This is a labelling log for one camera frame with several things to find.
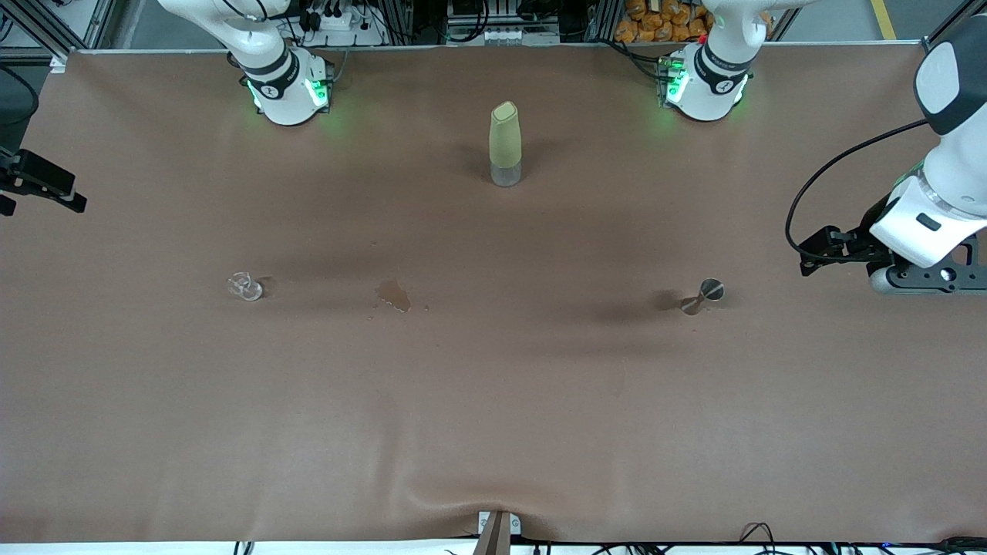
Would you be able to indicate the brown table mat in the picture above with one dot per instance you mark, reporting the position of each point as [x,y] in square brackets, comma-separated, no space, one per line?
[493,401]

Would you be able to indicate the white terminal strip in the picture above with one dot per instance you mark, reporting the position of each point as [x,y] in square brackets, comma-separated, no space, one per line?
[520,35]

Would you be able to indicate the orange snack bag pile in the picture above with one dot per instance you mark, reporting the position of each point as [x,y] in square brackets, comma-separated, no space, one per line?
[655,23]

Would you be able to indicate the brown liquid spill stain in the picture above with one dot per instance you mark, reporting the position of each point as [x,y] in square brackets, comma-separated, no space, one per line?
[393,294]

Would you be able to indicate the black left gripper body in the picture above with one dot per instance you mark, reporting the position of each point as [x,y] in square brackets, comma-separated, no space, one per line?
[861,240]

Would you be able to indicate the olive green bottle clear base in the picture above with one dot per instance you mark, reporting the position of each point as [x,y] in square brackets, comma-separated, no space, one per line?
[505,142]

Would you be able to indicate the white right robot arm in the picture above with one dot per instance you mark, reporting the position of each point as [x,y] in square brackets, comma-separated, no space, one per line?
[285,100]

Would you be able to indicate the brown camera pole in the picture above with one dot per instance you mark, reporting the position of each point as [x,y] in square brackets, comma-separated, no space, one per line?
[495,539]

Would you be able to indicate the aluminium frame rail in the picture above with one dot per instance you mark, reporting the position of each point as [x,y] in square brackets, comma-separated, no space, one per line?
[952,23]
[54,31]

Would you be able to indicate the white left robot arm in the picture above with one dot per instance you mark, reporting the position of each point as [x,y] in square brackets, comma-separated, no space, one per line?
[709,92]

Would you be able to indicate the metal clamp bracket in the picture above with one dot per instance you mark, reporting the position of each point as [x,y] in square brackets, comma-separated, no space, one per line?
[483,524]

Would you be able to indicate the steel double jigger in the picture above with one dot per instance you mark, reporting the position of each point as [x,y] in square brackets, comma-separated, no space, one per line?
[711,290]

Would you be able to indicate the white power strip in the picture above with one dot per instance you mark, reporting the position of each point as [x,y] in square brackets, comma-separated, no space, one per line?
[339,23]

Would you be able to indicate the clear glass measuring cup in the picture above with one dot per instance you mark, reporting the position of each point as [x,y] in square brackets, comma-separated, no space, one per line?
[248,290]

